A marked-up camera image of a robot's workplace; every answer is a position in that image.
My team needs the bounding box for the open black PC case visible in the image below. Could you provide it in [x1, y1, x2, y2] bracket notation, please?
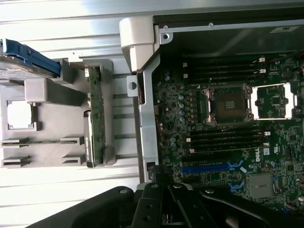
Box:
[118, 14, 304, 214]

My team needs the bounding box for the hard disk with blue carrier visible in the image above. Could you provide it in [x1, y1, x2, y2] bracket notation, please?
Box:
[0, 38, 63, 80]

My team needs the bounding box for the silver chipset heat sink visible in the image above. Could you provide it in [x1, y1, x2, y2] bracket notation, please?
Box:
[247, 172, 274, 200]

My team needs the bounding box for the CPU socket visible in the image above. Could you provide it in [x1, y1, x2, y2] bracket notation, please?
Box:
[201, 84, 253, 126]

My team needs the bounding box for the black RAM slot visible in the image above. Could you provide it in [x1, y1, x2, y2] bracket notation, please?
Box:
[191, 140, 271, 146]
[190, 129, 271, 135]
[190, 134, 271, 141]

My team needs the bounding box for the silver socket cover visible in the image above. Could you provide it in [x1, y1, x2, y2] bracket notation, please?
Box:
[253, 83, 300, 120]

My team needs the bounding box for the blue expansion slot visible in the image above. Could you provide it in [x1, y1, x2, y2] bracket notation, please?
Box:
[181, 165, 230, 173]

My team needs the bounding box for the grey plastic parts rack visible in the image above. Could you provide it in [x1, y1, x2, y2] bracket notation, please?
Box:
[0, 58, 114, 169]

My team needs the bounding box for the green bare RAM stick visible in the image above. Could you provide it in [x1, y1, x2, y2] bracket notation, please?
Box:
[2, 140, 84, 146]

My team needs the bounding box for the green motherboard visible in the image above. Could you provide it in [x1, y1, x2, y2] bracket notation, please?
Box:
[152, 54, 304, 214]

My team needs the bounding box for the silver CPU chip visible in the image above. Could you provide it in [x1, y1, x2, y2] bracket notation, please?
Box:
[7, 101, 34, 127]

